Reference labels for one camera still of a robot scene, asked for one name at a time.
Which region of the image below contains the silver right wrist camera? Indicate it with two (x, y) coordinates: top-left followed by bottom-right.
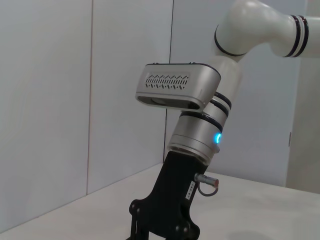
(134, 62), (222, 111)

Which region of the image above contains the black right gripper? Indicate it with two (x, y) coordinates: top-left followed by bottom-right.
(128, 149), (209, 240)

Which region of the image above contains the silver round cable connector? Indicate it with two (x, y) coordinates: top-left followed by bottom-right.
(194, 173), (221, 187)

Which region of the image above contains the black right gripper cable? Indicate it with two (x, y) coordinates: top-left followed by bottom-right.
(197, 184), (219, 198)

